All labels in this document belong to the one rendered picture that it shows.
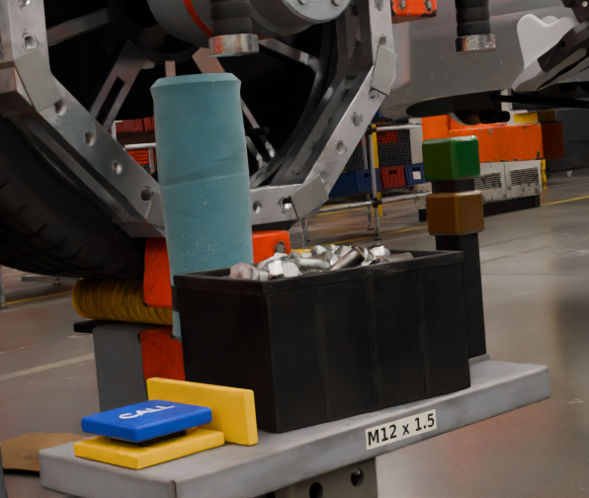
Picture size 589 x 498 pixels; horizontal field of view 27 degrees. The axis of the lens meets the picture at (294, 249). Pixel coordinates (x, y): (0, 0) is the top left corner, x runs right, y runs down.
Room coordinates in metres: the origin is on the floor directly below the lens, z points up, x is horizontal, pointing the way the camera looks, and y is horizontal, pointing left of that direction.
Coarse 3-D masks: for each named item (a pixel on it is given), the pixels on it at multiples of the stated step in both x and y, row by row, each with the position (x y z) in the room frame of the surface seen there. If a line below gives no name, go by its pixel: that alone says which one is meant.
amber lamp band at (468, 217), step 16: (464, 192) 1.13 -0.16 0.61; (480, 192) 1.14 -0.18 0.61; (432, 208) 1.14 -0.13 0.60; (448, 208) 1.13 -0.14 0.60; (464, 208) 1.13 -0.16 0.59; (480, 208) 1.14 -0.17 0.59; (432, 224) 1.14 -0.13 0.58; (448, 224) 1.13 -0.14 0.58; (464, 224) 1.13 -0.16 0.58; (480, 224) 1.14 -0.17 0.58
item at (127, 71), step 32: (96, 0) 1.41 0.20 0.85; (64, 32) 1.36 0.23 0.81; (96, 32) 1.43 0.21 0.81; (128, 32) 1.41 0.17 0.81; (160, 32) 1.49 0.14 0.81; (320, 32) 1.60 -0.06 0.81; (128, 64) 1.41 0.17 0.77; (160, 64) 1.45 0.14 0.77; (192, 64) 1.48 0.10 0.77; (224, 64) 1.73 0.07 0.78; (256, 64) 1.68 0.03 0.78; (288, 64) 1.63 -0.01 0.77; (320, 64) 1.59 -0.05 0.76; (96, 96) 1.38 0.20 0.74; (256, 96) 1.66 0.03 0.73; (288, 96) 1.61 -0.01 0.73; (288, 128) 1.56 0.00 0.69; (256, 160) 1.53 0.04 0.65
